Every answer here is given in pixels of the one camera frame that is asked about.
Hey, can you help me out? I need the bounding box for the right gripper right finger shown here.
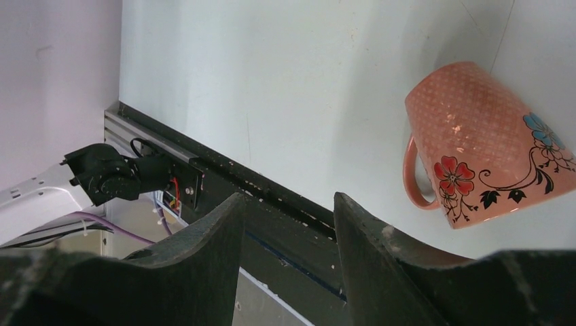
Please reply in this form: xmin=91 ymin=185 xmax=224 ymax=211
xmin=334 ymin=192 xmax=575 ymax=325

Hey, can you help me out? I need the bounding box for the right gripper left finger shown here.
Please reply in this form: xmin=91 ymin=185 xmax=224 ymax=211
xmin=1 ymin=194 xmax=245 ymax=325

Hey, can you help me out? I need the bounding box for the orange ceramic mug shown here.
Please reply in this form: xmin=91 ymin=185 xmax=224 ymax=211
xmin=403 ymin=62 xmax=575 ymax=229

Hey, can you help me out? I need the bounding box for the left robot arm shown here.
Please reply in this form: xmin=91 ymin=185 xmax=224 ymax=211
xmin=1 ymin=143 xmax=172 ymax=244

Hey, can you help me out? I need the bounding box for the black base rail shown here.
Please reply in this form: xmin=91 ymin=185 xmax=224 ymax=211
xmin=104 ymin=103 xmax=351 ymax=325

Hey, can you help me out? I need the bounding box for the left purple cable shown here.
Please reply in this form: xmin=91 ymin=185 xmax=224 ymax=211
xmin=67 ymin=198 xmax=174 ymax=246

